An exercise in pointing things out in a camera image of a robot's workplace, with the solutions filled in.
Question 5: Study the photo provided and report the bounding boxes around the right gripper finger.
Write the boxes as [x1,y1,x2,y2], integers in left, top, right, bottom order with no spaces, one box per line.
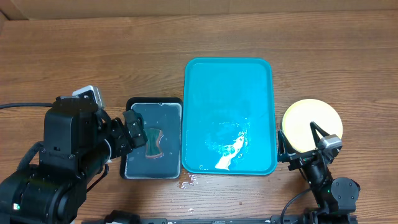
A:
[277,129,296,162]
[310,121,330,150]

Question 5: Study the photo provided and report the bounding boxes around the yellow-green plate top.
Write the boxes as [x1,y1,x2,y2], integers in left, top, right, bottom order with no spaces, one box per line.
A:
[281,99,343,152]

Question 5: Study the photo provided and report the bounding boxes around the green and brown sponge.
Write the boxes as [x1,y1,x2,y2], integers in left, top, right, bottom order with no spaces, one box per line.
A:
[145,128,164,159]

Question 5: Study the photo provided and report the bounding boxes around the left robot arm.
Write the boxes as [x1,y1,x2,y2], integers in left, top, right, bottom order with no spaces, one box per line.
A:
[1,108,147,223]

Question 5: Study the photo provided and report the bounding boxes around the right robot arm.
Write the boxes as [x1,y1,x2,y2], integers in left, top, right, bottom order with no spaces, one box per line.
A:
[272,121,360,223]

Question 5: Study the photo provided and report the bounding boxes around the black water tray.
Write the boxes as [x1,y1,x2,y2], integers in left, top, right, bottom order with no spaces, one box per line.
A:
[120,97,182,180]

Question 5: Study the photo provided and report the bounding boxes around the teal plastic serving tray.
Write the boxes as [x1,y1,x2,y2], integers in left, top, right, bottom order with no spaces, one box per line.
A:
[182,57,277,175]

